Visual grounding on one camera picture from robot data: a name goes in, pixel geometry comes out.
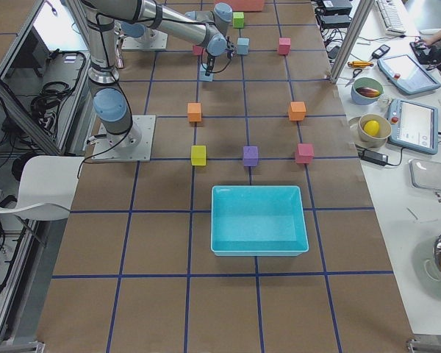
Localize pink foam block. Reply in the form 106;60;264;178
192;45;204;56
277;37;291;56

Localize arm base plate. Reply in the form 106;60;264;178
122;31;168;51
91;115;156;162

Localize black power adapter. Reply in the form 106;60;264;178
359;149;388;166

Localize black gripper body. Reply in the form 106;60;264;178
205;49;216;66
225;36;234;51

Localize light blue block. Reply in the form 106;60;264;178
236;38;250;55
198;63;214;82

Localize dark red fruit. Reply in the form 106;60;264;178
355;87;381;99

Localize beige bowl with lemon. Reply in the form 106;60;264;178
357;114;392;148

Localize teach pendant far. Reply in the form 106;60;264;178
377;54;441;95

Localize pink foam block near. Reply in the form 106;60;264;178
192;45;204;56

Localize orange handled tool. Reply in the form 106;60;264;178
347;60;374;68

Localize yellow foam block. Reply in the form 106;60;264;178
190;145;207;166

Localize scissors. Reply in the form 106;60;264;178
345;68;363;87

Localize teach pendant near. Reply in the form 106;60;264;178
387;99;439;155

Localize orange foam block near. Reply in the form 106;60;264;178
187;102;202;123

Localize aluminium frame post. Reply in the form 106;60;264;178
329;0;373;84

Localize orange foam block far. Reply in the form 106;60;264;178
288;101;306;121

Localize white chair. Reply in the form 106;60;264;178
0;155;84;221

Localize teach pendant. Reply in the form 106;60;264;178
387;99;439;155
377;54;441;95

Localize purple foam block right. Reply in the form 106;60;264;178
243;146;259;167

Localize purple foam block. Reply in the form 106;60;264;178
243;146;259;167
295;143;315;164

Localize green bowl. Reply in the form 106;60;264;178
351;77;384;105

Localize green foam block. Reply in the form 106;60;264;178
232;12;245;29

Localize yellow lemon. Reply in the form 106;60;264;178
362;120;380;138

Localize purple foam block left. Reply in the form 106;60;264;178
295;143;315;164

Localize orange foam block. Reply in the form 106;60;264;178
187;102;202;123
288;101;306;121

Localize white keyboard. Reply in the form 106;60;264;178
374;0;406;35

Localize pink foam block far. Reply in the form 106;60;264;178
277;37;291;56

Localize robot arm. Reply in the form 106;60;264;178
81;1;233;149
118;1;235;61

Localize cyan plastic bin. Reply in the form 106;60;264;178
210;185;309;257

